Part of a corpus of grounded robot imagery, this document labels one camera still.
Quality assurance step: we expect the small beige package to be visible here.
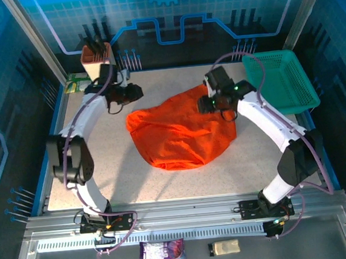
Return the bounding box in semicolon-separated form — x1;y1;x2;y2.
207;238;242;257

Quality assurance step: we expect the teal plastic basket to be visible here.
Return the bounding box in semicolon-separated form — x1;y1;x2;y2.
241;46;322;120

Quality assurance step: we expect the aluminium frame post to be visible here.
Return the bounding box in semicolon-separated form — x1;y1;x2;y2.
278;0;336;51
1;0;68;89

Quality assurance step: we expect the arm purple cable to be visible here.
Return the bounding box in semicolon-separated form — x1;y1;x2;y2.
53;63;141;259
214;45;339;243

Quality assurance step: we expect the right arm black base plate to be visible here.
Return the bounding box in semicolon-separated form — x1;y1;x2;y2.
238;196;296;220

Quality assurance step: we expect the green snack packet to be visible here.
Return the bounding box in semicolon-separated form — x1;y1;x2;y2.
62;71;93;95

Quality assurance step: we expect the purple snack bag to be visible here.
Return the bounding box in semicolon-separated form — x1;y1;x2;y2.
136;238;187;259

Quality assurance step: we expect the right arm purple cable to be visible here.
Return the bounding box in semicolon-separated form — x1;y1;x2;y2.
214;45;339;243

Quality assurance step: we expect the black-handled knife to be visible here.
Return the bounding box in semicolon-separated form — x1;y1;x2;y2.
92;34;102;52
98;41;109;60
83;36;95;55

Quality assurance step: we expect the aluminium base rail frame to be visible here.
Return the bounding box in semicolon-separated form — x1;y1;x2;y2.
9;184;346;259

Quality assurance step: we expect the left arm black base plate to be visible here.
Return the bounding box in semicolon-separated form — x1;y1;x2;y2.
78;210;135;235

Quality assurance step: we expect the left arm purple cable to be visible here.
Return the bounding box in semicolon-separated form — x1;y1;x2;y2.
53;63;141;259

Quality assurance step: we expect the beige knife block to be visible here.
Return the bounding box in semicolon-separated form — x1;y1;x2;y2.
79;40;120;83

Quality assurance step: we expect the small controller board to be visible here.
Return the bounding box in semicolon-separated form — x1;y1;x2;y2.
263;214;292;238

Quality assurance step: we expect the white slotted cable duct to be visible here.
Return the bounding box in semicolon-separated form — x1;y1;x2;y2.
36;220;268;255

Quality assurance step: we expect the orange t-shirt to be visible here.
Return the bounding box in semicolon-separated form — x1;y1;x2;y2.
123;82;240;175

